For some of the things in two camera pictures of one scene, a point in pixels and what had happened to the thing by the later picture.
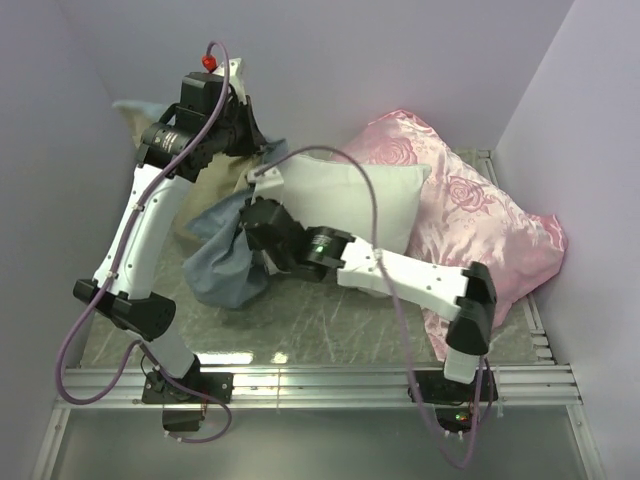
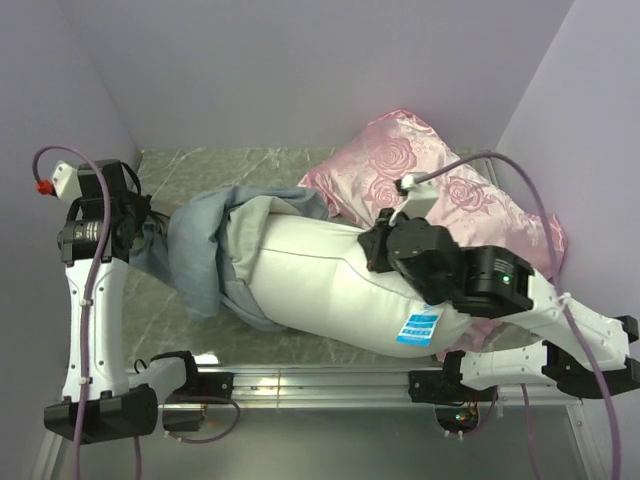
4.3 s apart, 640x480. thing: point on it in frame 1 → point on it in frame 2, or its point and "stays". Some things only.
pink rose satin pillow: (464, 217) stays
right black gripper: (252, 243) → (375, 240)
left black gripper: (254, 140) → (141, 206)
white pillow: (374, 203) → (313, 280)
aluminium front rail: (122, 386) stays
